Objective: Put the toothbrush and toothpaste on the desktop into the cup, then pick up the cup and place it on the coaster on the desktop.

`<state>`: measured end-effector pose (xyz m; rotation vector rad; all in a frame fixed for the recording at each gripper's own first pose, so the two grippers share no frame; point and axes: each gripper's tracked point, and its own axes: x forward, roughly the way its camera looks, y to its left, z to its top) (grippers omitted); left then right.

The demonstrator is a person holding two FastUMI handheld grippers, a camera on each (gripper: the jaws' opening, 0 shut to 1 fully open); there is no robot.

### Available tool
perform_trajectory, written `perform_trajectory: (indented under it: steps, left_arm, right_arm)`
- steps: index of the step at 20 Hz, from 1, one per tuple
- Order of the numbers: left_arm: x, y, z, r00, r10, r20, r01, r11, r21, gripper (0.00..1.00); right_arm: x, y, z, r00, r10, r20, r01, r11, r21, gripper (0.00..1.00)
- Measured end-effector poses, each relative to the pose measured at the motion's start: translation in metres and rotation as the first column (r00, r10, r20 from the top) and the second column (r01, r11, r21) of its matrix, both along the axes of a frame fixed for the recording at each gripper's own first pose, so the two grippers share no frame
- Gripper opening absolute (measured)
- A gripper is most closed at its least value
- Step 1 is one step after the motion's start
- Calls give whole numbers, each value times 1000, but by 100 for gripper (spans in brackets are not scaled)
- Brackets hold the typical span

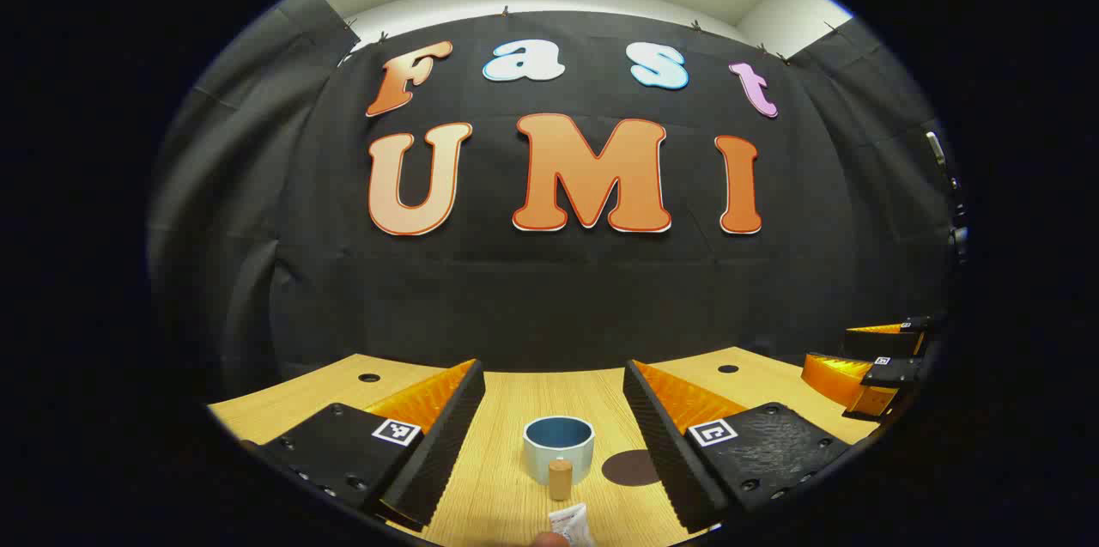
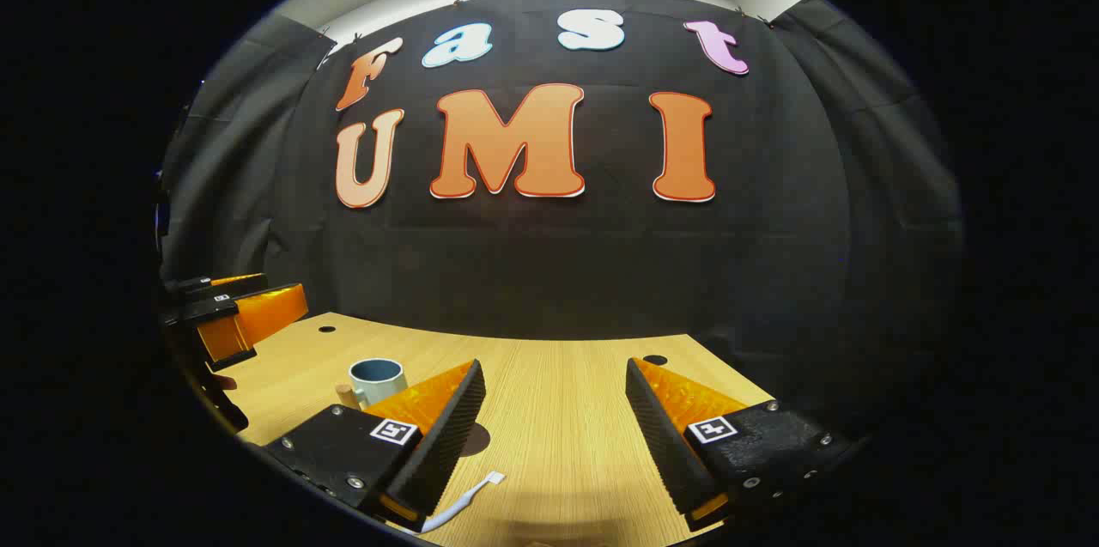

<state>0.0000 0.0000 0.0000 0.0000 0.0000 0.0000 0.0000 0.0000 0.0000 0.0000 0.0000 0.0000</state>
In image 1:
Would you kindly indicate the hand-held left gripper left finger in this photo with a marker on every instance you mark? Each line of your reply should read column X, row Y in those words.
column 446, row 435

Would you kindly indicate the dark round coaster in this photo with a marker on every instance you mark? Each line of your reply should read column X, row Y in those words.
column 627, row 468

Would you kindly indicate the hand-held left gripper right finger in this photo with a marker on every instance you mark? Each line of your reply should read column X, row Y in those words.
column 657, row 435

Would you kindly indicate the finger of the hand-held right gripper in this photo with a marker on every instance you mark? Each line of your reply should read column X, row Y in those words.
column 837, row 375
column 884, row 343

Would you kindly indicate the black backdrop cloth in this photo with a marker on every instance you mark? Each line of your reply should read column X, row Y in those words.
column 558, row 298

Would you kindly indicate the wooden desktop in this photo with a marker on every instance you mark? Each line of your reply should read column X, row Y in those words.
column 506, row 410

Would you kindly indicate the white toothpaste tube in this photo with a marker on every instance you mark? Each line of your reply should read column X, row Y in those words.
column 573, row 523

